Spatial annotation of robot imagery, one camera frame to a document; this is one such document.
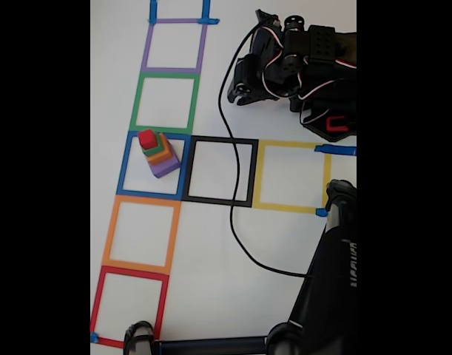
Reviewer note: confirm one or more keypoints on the orange square frame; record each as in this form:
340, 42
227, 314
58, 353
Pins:
109, 236

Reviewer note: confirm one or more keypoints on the blue square frame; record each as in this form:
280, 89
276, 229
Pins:
123, 174

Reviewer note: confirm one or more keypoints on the black camera tripod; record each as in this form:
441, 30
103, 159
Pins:
329, 277

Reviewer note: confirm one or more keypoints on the black square frame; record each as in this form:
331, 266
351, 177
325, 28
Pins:
186, 170

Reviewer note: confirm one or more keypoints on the red square frame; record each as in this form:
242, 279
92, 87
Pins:
97, 303

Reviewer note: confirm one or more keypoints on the green cube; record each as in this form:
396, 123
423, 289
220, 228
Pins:
155, 148

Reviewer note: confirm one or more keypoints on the orange cube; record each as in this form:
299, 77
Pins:
161, 157

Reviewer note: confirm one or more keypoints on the purple square frame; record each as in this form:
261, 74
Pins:
147, 48

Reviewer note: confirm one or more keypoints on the small red cube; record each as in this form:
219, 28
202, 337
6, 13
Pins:
146, 137

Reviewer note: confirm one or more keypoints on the purple cube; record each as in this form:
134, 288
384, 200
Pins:
164, 169

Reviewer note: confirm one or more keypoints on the blue tape strip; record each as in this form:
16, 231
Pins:
321, 212
94, 337
336, 150
153, 11
206, 9

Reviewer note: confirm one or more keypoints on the green square frame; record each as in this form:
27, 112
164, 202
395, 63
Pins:
135, 107

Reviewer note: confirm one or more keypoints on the red printed clamp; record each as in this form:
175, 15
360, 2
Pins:
336, 125

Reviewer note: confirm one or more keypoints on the black gripper camera board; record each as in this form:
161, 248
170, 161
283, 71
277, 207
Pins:
266, 18

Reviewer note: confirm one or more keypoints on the yellow square frame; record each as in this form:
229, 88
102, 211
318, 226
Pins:
258, 174

